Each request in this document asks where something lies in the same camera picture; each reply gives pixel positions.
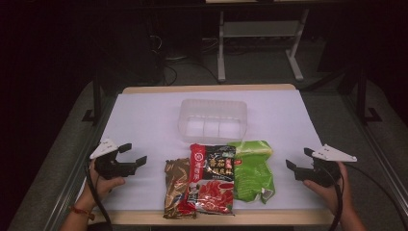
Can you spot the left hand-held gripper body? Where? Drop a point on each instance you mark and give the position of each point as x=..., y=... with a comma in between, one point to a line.
x=107, y=166

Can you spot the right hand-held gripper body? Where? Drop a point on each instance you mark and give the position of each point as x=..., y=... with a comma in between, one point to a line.
x=320, y=173

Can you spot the green snack packet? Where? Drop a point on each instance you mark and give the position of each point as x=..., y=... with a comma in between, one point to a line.
x=253, y=176

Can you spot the brown snack packet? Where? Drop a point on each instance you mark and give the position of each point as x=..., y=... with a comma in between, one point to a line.
x=175, y=186

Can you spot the red and black sauce packet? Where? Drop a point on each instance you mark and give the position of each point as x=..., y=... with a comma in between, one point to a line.
x=211, y=179

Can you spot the clear plastic container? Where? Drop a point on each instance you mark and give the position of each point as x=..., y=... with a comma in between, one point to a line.
x=212, y=122

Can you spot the person's left hand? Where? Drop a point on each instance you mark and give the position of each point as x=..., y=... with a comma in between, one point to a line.
x=101, y=189

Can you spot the person's right hand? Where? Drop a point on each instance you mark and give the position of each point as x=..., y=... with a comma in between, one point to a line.
x=327, y=195

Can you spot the black metal stand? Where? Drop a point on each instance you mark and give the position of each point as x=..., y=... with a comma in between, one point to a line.
x=362, y=96
x=96, y=96

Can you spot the grey metal frame rail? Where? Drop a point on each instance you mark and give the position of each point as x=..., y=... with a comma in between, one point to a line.
x=381, y=160
x=73, y=186

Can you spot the white metal table frame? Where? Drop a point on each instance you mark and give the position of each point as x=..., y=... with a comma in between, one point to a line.
x=221, y=48

